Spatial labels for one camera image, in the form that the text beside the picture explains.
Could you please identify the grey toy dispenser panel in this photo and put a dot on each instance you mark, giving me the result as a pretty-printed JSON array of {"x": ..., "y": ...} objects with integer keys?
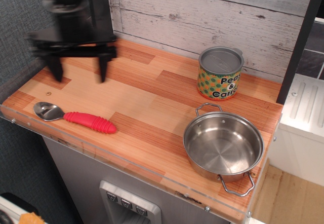
[{"x": 129, "y": 203}]

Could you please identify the dark grey post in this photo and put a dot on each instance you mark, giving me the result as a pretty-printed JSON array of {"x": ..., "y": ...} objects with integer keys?
[
  {"x": 101, "y": 16},
  {"x": 305, "y": 30}
]

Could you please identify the red handled metal spoon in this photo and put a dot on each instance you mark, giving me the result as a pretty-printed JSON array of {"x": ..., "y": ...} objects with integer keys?
[{"x": 50, "y": 112}]

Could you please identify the orange cloth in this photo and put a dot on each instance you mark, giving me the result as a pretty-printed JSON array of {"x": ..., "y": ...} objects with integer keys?
[{"x": 30, "y": 218}]

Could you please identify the dark grey left post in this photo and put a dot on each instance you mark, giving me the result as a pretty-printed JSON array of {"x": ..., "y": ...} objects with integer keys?
[{"x": 101, "y": 16}]

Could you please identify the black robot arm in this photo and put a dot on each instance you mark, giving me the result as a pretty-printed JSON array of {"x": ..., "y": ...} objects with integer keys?
[{"x": 83, "y": 28}]

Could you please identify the small stainless steel pot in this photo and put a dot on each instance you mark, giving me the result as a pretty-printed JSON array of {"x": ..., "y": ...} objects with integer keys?
[{"x": 223, "y": 146}]

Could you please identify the clear acrylic edge guard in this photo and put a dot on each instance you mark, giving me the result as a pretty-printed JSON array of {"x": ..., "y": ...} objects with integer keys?
[{"x": 156, "y": 158}]

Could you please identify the white toy sink unit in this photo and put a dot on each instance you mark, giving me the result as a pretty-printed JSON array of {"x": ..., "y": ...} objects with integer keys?
[{"x": 297, "y": 146}]

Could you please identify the grey toy fridge cabinet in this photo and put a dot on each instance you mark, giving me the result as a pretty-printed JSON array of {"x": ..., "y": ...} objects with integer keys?
[{"x": 84, "y": 178}]

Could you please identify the peas and carrots toy can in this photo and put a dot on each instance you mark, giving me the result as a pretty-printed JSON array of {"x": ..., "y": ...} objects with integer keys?
[{"x": 219, "y": 72}]

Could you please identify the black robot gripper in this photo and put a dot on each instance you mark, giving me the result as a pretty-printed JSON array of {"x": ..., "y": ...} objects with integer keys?
[{"x": 73, "y": 35}]

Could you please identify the dark grey right post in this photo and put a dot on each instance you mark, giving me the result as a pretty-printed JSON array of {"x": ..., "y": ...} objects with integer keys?
[{"x": 305, "y": 30}]

